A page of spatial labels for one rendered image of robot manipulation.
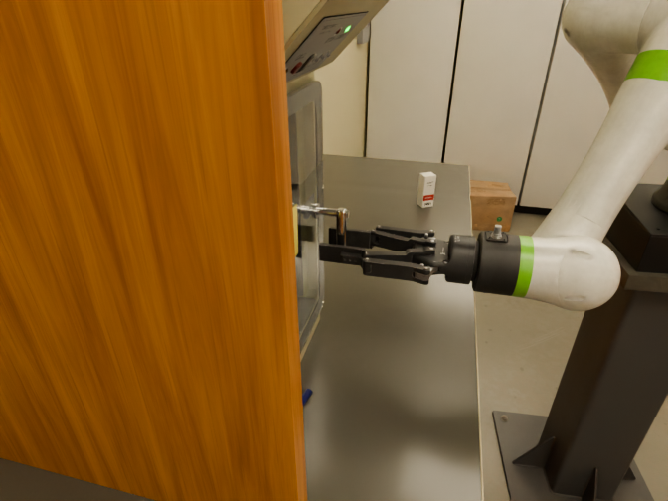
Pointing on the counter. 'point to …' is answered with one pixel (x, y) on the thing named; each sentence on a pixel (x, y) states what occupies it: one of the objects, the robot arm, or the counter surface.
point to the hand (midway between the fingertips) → (343, 245)
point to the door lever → (336, 221)
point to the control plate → (322, 41)
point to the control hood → (295, 13)
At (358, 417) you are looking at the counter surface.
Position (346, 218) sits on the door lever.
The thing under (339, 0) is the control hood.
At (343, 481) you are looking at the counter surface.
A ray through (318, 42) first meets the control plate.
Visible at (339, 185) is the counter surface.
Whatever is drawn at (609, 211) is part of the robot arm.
